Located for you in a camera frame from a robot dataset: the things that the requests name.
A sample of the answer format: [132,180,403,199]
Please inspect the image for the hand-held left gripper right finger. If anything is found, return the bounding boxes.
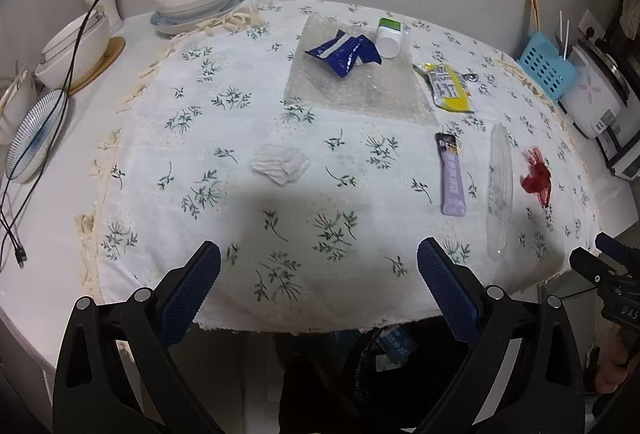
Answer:
[416,237,586,434]

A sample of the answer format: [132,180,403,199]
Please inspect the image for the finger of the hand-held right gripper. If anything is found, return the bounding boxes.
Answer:
[569,247,640,288]
[594,233,640,261]

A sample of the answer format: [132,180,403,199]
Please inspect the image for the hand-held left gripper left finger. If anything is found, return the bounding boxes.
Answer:
[52,241,226,434]

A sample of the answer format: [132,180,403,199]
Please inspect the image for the red wrapper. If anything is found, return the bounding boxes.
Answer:
[520,146,553,205]

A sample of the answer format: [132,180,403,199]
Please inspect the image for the purple stick sachet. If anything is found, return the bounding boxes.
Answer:
[434,132,468,217]

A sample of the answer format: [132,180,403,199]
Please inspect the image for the long clear plastic wrapper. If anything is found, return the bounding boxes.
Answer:
[486,124,515,262]

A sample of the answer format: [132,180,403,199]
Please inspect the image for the black trash bin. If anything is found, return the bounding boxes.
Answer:
[277,320,481,434]

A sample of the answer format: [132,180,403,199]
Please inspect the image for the white tissue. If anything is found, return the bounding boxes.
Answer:
[250,145,309,186]

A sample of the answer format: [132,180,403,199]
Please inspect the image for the yellow silver snack packet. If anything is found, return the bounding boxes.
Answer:
[414,62,476,113]

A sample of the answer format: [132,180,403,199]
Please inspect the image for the blue snack wrapper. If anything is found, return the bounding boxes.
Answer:
[304,30,383,78]

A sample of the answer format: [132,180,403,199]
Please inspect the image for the person's right hand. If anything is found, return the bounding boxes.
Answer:
[595,329,636,395]

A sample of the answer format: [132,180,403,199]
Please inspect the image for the blue packet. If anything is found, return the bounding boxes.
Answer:
[377,325,419,361]

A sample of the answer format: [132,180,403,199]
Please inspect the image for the black and white appliance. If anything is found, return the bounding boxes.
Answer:
[595,124,640,181]

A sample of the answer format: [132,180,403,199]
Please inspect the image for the white flower-print rice cooker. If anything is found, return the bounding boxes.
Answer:
[557,38,640,141]

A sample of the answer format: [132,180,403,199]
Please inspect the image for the white floral tablecloth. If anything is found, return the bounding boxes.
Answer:
[75,0,603,332]

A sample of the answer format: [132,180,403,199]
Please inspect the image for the blue perforated utensil basket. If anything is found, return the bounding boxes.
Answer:
[517,31,581,102]

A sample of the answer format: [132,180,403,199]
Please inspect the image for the clear bubble wrap sheet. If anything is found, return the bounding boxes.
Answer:
[284,15,441,127]

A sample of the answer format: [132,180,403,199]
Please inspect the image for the blue striped plate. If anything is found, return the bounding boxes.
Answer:
[5,88,70,185]

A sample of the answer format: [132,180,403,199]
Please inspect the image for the white green-label pill bottle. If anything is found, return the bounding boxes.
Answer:
[375,18,403,59]

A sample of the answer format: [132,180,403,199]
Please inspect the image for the stack of white bowls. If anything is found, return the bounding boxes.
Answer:
[34,11,112,90]

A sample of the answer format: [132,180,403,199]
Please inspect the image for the plain white bowl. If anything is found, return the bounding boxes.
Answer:
[152,0,236,21]

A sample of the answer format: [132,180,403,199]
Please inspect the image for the white wall socket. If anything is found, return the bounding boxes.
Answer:
[577,8,609,40]

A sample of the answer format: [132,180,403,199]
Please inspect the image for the black cable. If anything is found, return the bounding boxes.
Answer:
[0,0,156,235]
[0,0,168,269]

